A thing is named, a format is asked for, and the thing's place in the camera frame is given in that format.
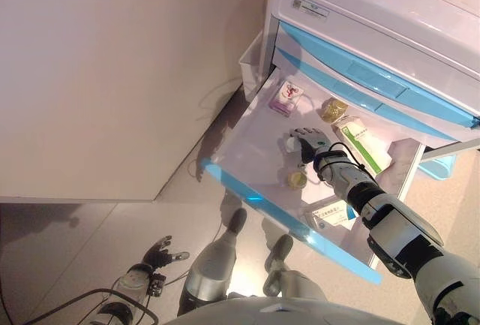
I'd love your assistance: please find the white side bin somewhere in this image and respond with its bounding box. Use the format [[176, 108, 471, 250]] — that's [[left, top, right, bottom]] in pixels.
[[237, 29, 269, 101]]

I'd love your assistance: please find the green white medicine box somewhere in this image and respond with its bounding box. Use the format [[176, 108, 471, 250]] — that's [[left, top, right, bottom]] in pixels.
[[331, 114, 392, 176]]

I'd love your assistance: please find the blue fronted cart drawer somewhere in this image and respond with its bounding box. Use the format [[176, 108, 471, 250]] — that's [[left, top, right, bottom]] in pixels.
[[273, 47, 457, 143], [199, 67, 427, 286], [275, 20, 480, 129]]

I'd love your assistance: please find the red print purple medicine box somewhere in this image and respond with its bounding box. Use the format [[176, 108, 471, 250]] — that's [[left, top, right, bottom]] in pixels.
[[267, 80, 305, 116]]

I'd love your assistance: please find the grey robot torso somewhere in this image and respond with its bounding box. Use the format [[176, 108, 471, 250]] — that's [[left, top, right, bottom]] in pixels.
[[175, 294, 407, 325]]

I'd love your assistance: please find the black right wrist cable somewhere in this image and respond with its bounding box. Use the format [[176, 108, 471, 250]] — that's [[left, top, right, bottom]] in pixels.
[[327, 142, 371, 170]]

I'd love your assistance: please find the small yellow lidded bottle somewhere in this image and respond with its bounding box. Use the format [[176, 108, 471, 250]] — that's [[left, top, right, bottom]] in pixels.
[[286, 170, 307, 191]]

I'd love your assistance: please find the cart label sticker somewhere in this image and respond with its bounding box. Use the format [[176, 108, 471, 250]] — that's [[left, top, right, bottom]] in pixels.
[[291, 0, 327, 15]]

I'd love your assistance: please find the silver left robot leg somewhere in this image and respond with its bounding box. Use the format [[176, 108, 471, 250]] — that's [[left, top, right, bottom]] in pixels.
[[177, 207, 248, 315]]

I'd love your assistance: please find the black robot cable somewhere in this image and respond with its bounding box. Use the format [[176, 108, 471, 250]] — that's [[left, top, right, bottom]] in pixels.
[[22, 287, 159, 325]]

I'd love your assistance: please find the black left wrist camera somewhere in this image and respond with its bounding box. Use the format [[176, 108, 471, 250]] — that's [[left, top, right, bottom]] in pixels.
[[147, 273, 167, 297]]

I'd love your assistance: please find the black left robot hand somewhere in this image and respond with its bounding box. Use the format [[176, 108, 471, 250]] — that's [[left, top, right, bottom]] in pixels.
[[145, 235, 191, 268]]

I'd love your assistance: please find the gold foil packet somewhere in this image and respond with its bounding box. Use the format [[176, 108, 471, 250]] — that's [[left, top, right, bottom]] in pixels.
[[319, 96, 350, 124]]

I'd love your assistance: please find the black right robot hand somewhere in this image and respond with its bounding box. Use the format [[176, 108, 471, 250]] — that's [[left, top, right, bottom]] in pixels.
[[283, 126, 332, 165]]

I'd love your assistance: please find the light blue lidded bin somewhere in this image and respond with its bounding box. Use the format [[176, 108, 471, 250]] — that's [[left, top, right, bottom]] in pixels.
[[417, 153, 458, 179]]

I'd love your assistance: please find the blue white medicine box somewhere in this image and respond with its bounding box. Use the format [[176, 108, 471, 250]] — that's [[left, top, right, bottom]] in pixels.
[[304, 204, 356, 233]]

